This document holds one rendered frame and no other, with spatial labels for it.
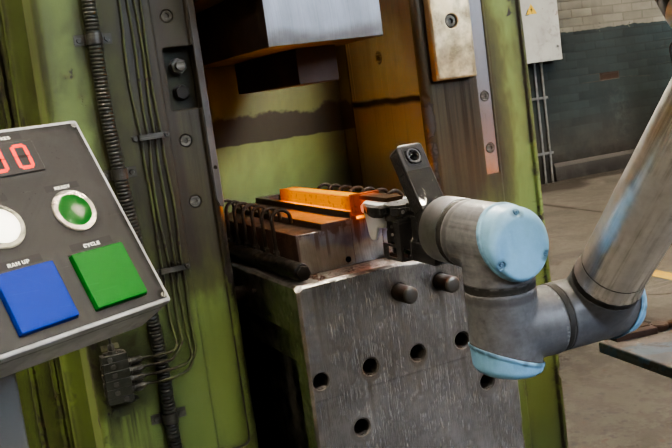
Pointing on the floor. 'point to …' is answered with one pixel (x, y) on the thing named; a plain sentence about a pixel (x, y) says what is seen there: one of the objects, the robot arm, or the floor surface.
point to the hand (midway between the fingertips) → (371, 201)
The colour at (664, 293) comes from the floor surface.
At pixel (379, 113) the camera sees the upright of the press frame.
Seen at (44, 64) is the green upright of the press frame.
